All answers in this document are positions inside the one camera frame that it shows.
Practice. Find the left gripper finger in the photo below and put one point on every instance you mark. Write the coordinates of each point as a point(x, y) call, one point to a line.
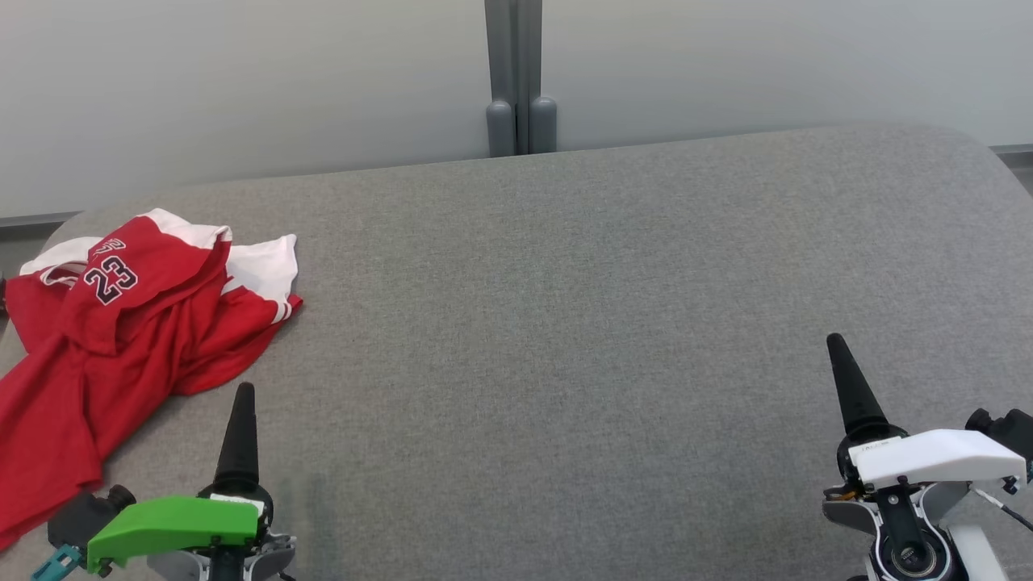
point(240, 444)

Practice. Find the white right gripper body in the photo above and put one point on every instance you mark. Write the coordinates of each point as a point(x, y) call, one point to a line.
point(936, 458)

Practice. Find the teal left camera connector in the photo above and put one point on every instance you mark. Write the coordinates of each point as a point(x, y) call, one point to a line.
point(56, 565)

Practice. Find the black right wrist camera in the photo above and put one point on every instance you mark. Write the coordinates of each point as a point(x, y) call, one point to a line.
point(1009, 432)

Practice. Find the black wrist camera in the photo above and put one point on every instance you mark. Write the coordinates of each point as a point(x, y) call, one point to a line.
point(81, 516)
point(1009, 432)

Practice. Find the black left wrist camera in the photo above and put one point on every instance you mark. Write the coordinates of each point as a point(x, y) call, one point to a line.
point(81, 516)

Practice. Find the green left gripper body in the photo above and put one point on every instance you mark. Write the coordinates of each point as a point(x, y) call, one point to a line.
point(177, 524)

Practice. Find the grey partition post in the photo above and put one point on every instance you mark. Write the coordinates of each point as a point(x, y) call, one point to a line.
point(520, 64)

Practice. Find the red white basketball jersey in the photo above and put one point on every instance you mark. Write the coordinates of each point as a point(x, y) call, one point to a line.
point(48, 420)

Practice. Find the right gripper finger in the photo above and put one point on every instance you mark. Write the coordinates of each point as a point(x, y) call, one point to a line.
point(855, 395)

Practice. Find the grey fabric sofa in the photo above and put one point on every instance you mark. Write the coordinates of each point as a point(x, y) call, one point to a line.
point(565, 323)

